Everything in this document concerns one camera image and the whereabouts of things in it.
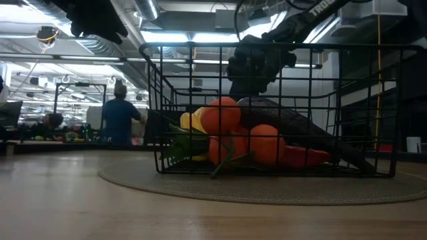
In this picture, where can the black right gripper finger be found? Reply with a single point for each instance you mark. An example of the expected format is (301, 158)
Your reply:
(247, 88)

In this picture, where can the dark monitor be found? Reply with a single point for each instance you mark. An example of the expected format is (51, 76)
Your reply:
(10, 113)

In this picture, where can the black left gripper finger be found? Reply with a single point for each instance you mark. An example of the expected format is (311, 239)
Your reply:
(119, 29)
(111, 38)

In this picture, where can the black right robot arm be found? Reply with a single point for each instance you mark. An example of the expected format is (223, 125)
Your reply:
(300, 25)

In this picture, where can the person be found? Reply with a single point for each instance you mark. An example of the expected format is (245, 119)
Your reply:
(118, 116)
(53, 120)

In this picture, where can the orange fruit cluster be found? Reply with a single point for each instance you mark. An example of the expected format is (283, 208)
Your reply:
(230, 115)

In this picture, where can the silver ventilation duct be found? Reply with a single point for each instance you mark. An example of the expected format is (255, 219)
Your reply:
(146, 8)

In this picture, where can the red pepper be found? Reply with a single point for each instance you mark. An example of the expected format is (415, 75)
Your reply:
(317, 156)

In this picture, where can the green tangerine stem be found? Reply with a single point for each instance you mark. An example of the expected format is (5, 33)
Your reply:
(227, 163)

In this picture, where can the red box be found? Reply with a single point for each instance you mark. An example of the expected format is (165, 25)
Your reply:
(386, 148)

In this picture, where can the black metal gantry frame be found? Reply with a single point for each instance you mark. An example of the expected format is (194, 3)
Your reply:
(55, 106)

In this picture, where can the yellow bell pepper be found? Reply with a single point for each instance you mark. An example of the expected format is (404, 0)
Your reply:
(197, 121)

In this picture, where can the dark purple eggplant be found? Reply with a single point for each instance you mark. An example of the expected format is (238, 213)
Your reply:
(293, 126)

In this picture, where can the round grey placemat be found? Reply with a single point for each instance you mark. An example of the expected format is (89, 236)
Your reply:
(267, 190)

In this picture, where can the green cucumber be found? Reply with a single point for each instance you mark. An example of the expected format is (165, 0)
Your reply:
(183, 146)

